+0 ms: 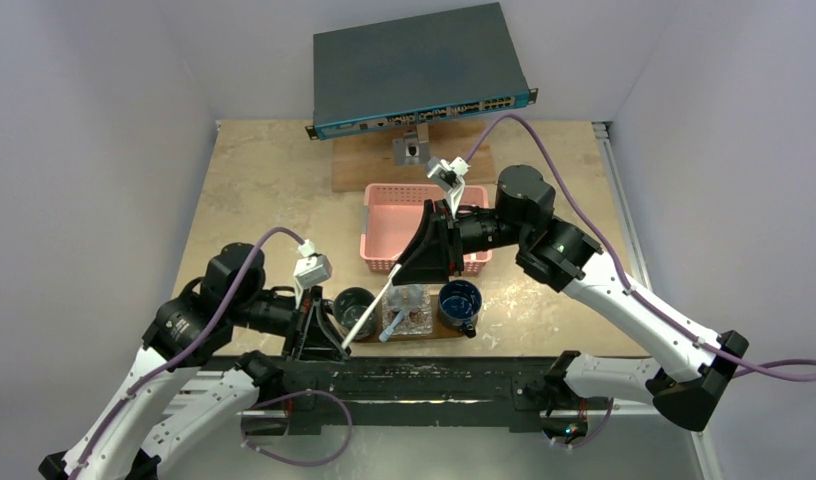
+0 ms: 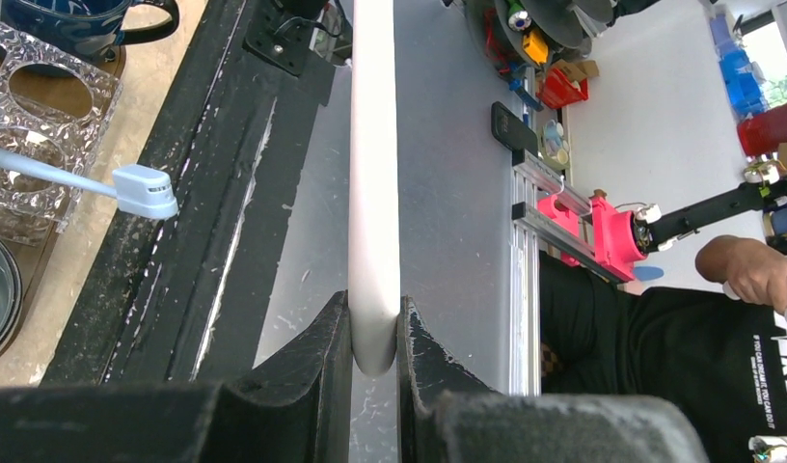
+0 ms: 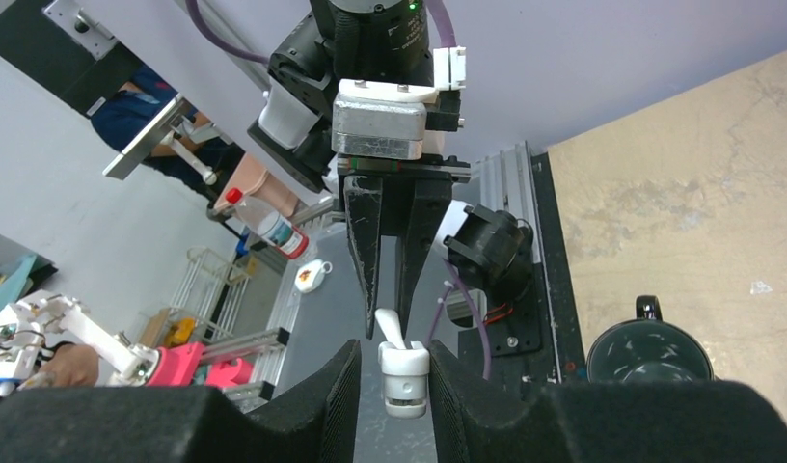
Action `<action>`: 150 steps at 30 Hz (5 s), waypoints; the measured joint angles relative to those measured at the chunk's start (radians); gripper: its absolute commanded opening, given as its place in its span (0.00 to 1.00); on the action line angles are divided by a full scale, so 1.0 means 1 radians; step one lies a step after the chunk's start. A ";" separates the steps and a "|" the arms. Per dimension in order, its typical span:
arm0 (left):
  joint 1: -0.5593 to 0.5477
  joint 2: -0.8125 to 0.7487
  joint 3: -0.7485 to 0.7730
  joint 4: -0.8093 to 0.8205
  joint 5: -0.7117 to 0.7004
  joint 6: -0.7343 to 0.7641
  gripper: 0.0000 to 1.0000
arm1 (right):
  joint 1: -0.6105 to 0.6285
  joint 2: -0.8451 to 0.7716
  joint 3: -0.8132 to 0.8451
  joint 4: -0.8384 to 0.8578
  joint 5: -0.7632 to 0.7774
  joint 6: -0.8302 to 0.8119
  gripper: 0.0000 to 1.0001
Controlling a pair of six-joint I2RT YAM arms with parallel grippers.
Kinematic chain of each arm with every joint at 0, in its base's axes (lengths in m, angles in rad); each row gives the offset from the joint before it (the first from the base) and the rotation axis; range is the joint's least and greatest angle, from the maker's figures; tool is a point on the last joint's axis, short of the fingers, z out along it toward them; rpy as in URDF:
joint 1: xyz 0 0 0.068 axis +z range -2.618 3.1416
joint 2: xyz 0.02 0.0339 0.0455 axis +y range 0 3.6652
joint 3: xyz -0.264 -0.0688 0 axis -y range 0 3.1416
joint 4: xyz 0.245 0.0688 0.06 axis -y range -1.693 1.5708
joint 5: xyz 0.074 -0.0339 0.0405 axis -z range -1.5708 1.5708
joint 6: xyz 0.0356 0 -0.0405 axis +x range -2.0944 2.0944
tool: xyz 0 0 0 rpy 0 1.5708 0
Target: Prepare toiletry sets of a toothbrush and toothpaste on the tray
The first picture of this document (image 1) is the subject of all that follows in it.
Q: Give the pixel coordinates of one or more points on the light blue toothbrush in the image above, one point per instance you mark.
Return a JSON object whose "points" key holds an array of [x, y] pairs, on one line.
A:
{"points": [[389, 330]]}

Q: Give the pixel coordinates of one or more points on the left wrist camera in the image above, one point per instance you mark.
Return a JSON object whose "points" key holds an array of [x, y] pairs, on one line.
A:
{"points": [[313, 268]]}

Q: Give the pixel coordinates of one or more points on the blue cup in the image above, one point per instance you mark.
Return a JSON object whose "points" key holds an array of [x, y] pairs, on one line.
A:
{"points": [[459, 304]]}

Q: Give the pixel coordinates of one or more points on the dark green cup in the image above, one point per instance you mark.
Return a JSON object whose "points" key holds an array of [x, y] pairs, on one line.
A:
{"points": [[348, 308]]}

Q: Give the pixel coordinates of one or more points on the clear acrylic holder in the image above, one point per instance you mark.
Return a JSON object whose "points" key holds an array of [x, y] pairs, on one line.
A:
{"points": [[414, 325]]}

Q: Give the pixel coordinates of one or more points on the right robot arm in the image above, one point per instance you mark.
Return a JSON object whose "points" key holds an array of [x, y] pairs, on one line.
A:
{"points": [[686, 368]]}

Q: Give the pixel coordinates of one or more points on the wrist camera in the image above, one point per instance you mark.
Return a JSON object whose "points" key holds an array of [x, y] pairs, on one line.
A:
{"points": [[313, 268], [450, 177]]}

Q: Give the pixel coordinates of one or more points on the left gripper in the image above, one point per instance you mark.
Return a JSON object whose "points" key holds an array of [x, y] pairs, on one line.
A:
{"points": [[313, 331]]}

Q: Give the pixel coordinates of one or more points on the pink plastic basket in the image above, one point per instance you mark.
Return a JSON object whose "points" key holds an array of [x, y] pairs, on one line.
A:
{"points": [[392, 213]]}

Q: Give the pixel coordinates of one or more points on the network switch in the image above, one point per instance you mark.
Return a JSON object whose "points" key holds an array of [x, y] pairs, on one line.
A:
{"points": [[415, 70]]}

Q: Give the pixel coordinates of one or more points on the oval wooden tray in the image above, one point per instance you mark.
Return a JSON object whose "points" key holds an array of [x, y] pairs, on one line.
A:
{"points": [[440, 332]]}

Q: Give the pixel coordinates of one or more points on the wooden base board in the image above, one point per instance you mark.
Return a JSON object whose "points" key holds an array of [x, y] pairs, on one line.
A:
{"points": [[367, 158]]}

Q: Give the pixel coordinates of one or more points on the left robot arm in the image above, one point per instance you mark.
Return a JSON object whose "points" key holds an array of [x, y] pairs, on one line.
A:
{"points": [[136, 437]]}

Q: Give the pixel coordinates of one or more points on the metal stand bracket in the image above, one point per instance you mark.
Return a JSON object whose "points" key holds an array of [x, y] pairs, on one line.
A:
{"points": [[412, 148]]}

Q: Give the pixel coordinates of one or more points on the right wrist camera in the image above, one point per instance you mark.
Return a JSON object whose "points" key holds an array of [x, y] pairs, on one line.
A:
{"points": [[450, 177]]}

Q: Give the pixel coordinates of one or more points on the black base frame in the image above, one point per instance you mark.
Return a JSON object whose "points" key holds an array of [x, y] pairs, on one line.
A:
{"points": [[515, 393]]}

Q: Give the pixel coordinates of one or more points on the white toothbrush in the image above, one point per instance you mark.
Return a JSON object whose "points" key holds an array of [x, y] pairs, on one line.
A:
{"points": [[369, 310]]}

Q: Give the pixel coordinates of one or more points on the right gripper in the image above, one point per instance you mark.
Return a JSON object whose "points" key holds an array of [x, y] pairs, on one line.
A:
{"points": [[449, 240]]}

